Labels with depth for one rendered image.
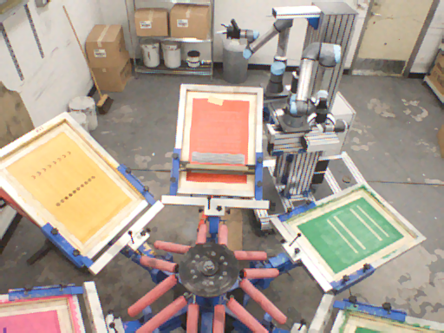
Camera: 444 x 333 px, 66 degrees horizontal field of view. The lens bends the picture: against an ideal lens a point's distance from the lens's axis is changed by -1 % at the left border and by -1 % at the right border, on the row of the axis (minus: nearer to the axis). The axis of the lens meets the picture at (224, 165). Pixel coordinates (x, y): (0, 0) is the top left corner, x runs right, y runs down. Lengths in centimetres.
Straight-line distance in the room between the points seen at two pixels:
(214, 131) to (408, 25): 455
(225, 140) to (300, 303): 158
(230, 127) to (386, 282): 205
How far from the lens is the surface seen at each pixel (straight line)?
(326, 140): 279
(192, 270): 176
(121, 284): 329
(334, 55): 242
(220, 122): 245
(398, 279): 364
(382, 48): 643
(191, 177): 234
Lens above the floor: 284
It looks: 43 degrees down
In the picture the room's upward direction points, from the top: 3 degrees clockwise
